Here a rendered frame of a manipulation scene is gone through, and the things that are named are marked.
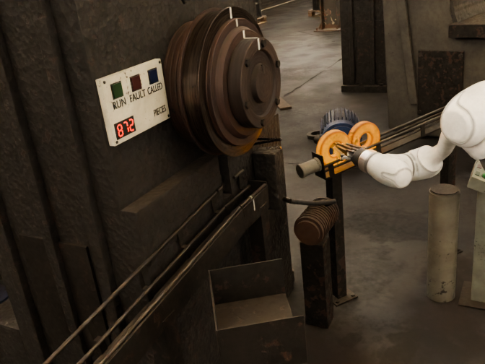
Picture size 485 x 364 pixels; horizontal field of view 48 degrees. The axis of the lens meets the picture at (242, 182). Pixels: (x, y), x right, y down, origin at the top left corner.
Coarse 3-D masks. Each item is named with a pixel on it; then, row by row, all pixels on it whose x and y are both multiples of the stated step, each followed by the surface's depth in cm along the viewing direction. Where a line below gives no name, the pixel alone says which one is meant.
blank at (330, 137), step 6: (330, 132) 219; (336, 132) 219; (342, 132) 220; (324, 138) 218; (330, 138) 218; (336, 138) 220; (342, 138) 221; (348, 138) 223; (318, 144) 220; (324, 144) 218; (330, 144) 220; (318, 150) 220; (324, 150) 219; (324, 156) 220; (330, 156) 222; (336, 156) 224; (324, 162) 221
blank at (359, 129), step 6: (354, 126) 225; (360, 126) 224; (366, 126) 225; (372, 126) 227; (354, 132) 224; (360, 132) 225; (366, 132) 226; (372, 132) 228; (378, 132) 229; (354, 138) 224; (372, 138) 229; (378, 138) 230; (366, 144) 231
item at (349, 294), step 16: (448, 160) 253; (336, 176) 225; (448, 176) 256; (336, 192) 228; (336, 224) 233; (336, 240) 236; (336, 256) 239; (336, 272) 242; (336, 288) 246; (336, 304) 244
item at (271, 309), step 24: (264, 264) 148; (216, 288) 149; (240, 288) 150; (264, 288) 151; (216, 312) 148; (240, 312) 147; (264, 312) 146; (288, 312) 145; (240, 336) 124; (264, 336) 125; (288, 336) 126; (240, 360) 127; (264, 360) 128; (288, 360) 129
